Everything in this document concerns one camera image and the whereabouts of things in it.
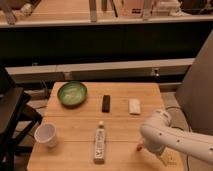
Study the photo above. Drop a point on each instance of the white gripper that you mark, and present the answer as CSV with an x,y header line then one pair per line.
x,y
156,149

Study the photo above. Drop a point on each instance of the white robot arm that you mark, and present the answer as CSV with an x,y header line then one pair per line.
x,y
158,134

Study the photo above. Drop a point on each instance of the green ceramic bowl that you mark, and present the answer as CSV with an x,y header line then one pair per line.
x,y
72,94

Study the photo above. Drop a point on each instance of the white folded cloth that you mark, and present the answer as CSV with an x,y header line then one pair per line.
x,y
134,107

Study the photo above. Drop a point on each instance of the grey panel board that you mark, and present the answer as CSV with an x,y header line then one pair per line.
x,y
195,94

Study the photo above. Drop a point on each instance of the black rectangular block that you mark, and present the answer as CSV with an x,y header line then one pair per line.
x,y
106,103

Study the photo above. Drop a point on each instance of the white paper cup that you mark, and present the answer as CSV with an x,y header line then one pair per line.
x,y
46,134

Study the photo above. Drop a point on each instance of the black stool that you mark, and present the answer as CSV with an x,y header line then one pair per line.
x,y
17,118

